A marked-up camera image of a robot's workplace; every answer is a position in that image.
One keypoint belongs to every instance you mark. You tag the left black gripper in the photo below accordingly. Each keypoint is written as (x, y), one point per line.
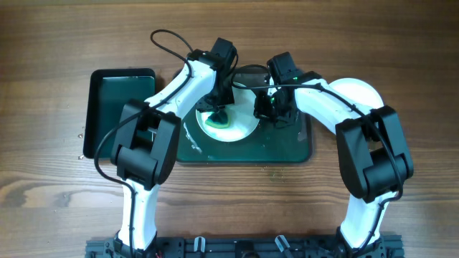
(214, 105)

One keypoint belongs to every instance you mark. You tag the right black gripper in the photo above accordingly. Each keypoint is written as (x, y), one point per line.
(274, 115)

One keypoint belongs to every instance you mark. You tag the green yellow sponge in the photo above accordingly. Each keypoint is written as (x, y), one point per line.
(218, 120)

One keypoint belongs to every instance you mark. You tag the white plate stained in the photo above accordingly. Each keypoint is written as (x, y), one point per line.
(356, 92)
(242, 122)

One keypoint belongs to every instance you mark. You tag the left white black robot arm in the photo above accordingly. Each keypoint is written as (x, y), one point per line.
(147, 139)

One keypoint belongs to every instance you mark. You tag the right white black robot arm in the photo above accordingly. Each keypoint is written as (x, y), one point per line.
(374, 159)

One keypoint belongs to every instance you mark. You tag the large dark green tray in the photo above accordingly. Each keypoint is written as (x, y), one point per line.
(266, 144)

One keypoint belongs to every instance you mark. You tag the small dark green tray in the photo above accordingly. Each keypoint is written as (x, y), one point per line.
(109, 91)

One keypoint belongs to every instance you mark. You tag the black aluminium base frame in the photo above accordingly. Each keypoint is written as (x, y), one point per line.
(311, 246)

